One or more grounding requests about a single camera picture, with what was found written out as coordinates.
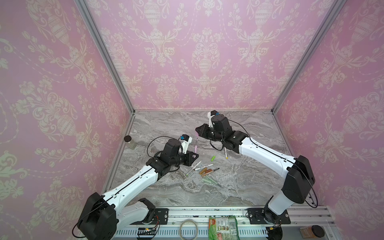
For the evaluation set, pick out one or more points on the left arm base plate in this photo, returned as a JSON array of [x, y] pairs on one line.
[[160, 216]]

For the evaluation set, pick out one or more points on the pale green pen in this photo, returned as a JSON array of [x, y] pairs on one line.
[[213, 181]]

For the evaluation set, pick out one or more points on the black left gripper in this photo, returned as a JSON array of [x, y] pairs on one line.
[[190, 159]]

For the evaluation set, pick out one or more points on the aluminium corner frame post left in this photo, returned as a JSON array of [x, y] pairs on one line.
[[101, 46]]

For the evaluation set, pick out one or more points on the white pen red label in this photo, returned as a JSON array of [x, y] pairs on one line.
[[200, 168]]

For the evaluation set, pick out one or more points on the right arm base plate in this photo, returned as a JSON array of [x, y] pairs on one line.
[[258, 216]]

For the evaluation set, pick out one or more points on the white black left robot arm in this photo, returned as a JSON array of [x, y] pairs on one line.
[[103, 215]]

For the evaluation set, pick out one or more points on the brown jar black lid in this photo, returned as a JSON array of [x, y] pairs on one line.
[[312, 232]]

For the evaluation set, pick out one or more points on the aluminium corner frame post right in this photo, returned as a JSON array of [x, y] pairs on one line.
[[320, 33]]

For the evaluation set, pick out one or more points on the small jar black lid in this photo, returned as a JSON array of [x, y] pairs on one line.
[[129, 142]]

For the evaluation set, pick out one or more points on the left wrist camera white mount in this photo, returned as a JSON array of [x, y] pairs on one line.
[[185, 140]]

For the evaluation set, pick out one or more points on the brown pen cap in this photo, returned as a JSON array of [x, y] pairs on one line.
[[203, 171]]

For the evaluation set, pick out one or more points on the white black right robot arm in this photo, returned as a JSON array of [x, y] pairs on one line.
[[297, 172]]

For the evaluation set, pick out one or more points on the white pen green end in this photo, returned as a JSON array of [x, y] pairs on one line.
[[193, 168]]

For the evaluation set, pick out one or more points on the pink pen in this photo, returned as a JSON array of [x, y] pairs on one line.
[[196, 143]]

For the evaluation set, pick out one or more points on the aluminium corner frame post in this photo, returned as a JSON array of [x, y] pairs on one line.
[[101, 46], [320, 33]]

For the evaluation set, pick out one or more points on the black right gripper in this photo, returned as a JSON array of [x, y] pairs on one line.
[[202, 130]]

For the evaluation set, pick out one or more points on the green snack packet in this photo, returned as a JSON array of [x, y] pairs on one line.
[[223, 228]]

